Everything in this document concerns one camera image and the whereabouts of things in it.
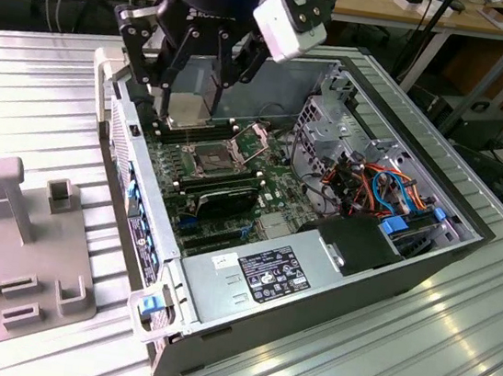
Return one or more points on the black RAM slot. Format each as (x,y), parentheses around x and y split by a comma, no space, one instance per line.
(234,177)
(225,122)
(233,185)
(224,129)

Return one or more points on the black pole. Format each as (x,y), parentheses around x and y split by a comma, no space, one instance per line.
(436,15)

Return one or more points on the silver CPU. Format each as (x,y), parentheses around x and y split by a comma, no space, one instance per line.
(190,108)

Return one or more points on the brown cardboard box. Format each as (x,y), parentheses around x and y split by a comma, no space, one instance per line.
(496,17)

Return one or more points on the black plastic shroud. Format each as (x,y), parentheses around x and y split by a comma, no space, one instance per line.
(355,243)

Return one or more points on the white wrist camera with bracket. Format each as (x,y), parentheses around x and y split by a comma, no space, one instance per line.
(286,30)

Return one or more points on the silver power supply unit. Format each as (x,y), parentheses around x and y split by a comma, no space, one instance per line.
(219,290)

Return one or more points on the hard disk in blue carrier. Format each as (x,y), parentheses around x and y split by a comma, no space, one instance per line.
(394,227)

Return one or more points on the black expansion card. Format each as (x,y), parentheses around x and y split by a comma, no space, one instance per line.
(231,199)

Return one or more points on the black flat panel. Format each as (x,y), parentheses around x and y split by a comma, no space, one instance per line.
(502,184)

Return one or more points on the silver metal drive cage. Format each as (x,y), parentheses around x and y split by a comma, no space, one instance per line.
(328,133)

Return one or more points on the white box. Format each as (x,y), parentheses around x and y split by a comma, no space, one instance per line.
(410,4)

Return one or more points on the open grey PC case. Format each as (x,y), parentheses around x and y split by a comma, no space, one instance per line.
(306,339)

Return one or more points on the silver chipset heatsink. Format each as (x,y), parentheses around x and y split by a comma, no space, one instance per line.
(274,223)

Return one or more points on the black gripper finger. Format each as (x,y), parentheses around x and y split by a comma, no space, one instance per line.
(254,58)
(136,38)

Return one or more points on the green motherboard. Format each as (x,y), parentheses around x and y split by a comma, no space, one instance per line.
(279,187)

